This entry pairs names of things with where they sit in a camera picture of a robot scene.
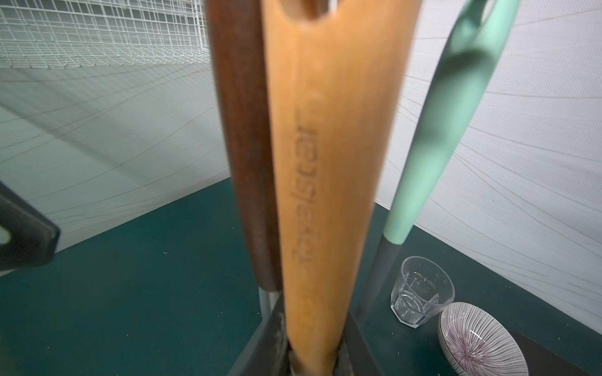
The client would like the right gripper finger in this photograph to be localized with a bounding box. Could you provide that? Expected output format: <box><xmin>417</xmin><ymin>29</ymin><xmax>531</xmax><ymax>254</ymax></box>
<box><xmin>1</xmin><ymin>184</ymin><xmax>61</xmax><ymax>271</ymax></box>

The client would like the white spatula light wood handle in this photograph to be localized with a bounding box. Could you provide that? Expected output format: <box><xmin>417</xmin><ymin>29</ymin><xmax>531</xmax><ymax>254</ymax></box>
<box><xmin>261</xmin><ymin>1</ymin><xmax>421</xmax><ymax>375</ymax></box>

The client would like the grey utensil rack stand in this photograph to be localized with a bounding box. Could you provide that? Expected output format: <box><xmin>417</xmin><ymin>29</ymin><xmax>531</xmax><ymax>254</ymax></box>
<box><xmin>228</xmin><ymin>289</ymin><xmax>383</xmax><ymax>376</ymax></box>

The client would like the clear drinking glass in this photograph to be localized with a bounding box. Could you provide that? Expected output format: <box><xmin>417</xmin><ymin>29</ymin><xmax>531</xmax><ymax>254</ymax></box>
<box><xmin>390</xmin><ymin>256</ymin><xmax>456</xmax><ymax>328</ymax></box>

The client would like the pink striped bowl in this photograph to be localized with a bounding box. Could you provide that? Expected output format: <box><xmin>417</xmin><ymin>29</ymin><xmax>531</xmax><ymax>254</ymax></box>
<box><xmin>437</xmin><ymin>302</ymin><xmax>529</xmax><ymax>376</ymax></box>

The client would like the brown metal scroll stand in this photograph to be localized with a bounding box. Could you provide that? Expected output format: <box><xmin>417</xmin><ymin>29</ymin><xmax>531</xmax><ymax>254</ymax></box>
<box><xmin>510</xmin><ymin>331</ymin><xmax>589</xmax><ymax>375</ymax></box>

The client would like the white wire basket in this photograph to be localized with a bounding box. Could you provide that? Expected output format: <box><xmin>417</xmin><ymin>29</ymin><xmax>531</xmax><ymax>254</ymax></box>
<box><xmin>1</xmin><ymin>0</ymin><xmax>211</xmax><ymax>69</ymax></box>

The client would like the grey utensil mint handle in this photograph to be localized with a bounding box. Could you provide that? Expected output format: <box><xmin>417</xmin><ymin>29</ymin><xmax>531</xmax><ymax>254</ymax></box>
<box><xmin>354</xmin><ymin>1</ymin><xmax>520</xmax><ymax>322</ymax></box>

